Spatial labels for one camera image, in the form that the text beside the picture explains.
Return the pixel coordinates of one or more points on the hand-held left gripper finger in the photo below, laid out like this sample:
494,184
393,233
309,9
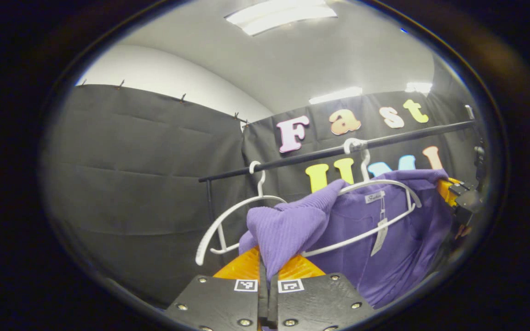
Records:
263,303
273,303

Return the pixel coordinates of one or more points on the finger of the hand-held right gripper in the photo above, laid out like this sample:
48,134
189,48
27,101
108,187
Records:
444,191

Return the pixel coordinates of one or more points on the purple knit jacket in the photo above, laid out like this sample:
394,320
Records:
288,230

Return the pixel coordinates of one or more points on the white plastic hanger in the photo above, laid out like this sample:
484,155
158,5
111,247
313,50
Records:
210,234
384,183

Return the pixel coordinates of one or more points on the black clothes rack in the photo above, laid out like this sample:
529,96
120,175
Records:
302,157

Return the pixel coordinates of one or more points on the long ceiling light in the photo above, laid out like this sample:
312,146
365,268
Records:
336,95
419,87

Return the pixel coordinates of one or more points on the black backdrop cloth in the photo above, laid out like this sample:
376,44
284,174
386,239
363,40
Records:
131,174

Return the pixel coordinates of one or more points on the large ceiling light panel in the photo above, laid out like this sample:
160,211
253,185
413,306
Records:
281,16

